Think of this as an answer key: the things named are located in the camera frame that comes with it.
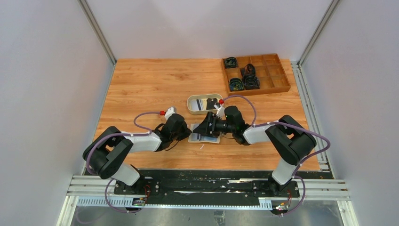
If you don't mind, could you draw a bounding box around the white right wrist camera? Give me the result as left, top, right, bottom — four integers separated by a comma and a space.
214, 104, 225, 119

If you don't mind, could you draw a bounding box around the aluminium rail frame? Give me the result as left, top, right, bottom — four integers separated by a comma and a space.
56, 61, 359, 226

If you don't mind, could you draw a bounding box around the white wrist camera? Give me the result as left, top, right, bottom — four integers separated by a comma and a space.
214, 104, 225, 119
164, 106, 177, 120

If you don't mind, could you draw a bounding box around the cream oval plastic tray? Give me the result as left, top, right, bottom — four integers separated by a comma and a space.
187, 94, 222, 115

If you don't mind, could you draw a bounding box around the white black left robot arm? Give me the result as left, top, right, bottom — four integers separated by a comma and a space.
82, 113, 192, 186

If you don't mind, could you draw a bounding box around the black VIP card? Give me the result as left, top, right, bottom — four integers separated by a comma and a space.
206, 98, 220, 110

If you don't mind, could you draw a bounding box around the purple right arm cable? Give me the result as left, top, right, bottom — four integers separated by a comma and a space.
219, 95, 331, 217

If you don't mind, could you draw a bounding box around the rolled green black tie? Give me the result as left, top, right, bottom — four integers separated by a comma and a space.
229, 78, 244, 92

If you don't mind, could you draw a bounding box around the white credit card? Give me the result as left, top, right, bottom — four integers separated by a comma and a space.
190, 99, 206, 112

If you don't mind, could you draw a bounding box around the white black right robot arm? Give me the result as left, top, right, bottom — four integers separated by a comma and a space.
193, 106, 317, 195

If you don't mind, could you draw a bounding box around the black striped credit card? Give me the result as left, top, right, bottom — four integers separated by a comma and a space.
192, 133, 205, 141

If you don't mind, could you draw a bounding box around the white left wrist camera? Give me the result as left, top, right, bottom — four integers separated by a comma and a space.
164, 106, 177, 120

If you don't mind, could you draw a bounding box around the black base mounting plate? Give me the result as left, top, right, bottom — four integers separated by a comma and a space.
113, 169, 302, 207

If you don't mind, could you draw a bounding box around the white leather card holder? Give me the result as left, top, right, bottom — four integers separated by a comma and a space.
188, 123, 220, 144

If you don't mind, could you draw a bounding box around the wooden compartment organizer box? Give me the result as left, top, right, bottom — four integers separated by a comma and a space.
221, 53, 291, 96

